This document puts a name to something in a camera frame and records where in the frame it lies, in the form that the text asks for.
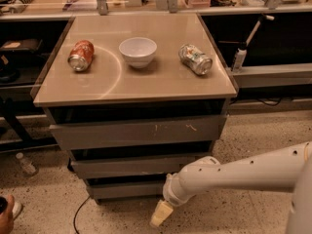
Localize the black floor cable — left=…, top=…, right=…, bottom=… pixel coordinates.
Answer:
left=72, top=196, right=92, bottom=234

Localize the clear plastic water bottle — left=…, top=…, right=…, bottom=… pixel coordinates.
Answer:
left=16, top=152, right=38, bottom=176

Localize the person hand with phone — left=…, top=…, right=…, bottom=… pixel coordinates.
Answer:
left=0, top=195, right=15, bottom=234

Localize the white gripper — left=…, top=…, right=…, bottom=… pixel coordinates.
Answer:
left=150, top=174, right=192, bottom=227

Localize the white sneaker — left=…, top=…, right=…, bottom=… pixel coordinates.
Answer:
left=13, top=202, right=23, bottom=219

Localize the orange soda can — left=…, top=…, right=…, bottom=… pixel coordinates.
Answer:
left=67, top=40, right=95, bottom=72

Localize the black box on shelf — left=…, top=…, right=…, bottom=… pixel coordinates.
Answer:
left=0, top=39, right=42, bottom=53

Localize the white bowl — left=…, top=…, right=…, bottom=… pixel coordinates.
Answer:
left=119, top=37, right=157, bottom=68

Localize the white handled tool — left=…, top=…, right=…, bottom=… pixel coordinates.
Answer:
left=246, top=15, right=275, bottom=47

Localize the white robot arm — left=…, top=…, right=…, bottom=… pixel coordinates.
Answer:
left=150, top=141, right=312, bottom=234

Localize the grey top drawer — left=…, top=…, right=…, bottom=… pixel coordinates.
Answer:
left=50, top=115, right=226, bottom=150

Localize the grey drawer cabinet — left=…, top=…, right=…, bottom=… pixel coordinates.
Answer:
left=29, top=13, right=239, bottom=206

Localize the white glue bottle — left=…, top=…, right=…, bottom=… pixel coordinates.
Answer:
left=231, top=49, right=247, bottom=72

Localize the grey middle drawer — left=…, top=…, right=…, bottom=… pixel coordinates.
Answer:
left=71, top=152, right=209, bottom=179

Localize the grey drawer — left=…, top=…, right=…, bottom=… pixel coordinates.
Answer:
left=71, top=152, right=209, bottom=179
left=50, top=115, right=226, bottom=150
left=86, top=180, right=164, bottom=200

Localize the silver green soda can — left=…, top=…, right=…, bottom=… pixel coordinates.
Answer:
left=178, top=44, right=213, bottom=76

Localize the grey bottom drawer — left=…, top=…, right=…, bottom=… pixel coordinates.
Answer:
left=86, top=180, right=164, bottom=200

